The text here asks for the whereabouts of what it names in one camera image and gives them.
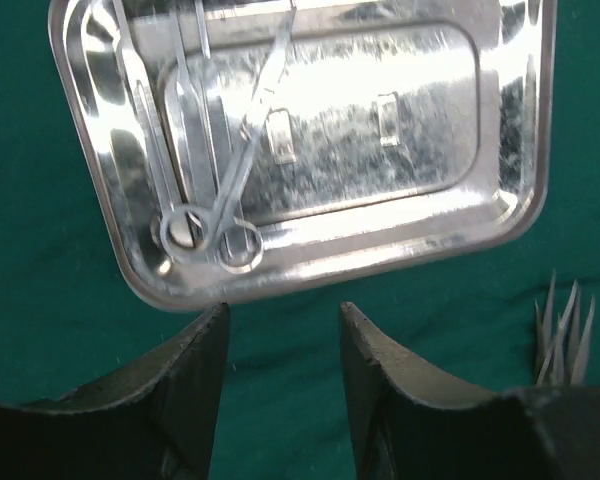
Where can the small steel scissors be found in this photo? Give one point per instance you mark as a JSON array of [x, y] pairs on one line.
[[192, 78]]

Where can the steel scalpel handle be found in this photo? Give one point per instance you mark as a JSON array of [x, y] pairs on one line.
[[157, 152]]

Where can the steel tweezers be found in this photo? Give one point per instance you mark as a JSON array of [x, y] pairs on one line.
[[580, 345], [546, 329]]

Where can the steel forceps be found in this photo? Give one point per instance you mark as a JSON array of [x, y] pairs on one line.
[[221, 218]]

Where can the stainless steel instrument tray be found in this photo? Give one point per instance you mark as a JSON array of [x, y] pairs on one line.
[[401, 132]]

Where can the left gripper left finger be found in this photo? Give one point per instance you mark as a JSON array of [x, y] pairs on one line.
[[154, 418]]

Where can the dark green surgical cloth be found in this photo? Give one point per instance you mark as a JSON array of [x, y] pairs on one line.
[[67, 316]]

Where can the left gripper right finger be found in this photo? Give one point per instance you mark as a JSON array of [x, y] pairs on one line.
[[409, 419]]

